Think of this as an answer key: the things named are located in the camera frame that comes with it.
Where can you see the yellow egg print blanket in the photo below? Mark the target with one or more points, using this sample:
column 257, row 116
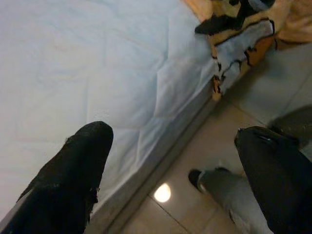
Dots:
column 243, row 48

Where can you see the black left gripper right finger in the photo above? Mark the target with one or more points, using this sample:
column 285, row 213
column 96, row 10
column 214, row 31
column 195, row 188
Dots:
column 280, row 182

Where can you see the white quilted mattress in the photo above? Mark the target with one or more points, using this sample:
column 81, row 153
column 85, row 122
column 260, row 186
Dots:
column 85, row 61

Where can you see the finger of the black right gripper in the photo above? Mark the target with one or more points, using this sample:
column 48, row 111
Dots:
column 212, row 26

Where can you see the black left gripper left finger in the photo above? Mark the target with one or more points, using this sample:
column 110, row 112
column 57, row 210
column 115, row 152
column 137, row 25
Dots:
column 61, row 185

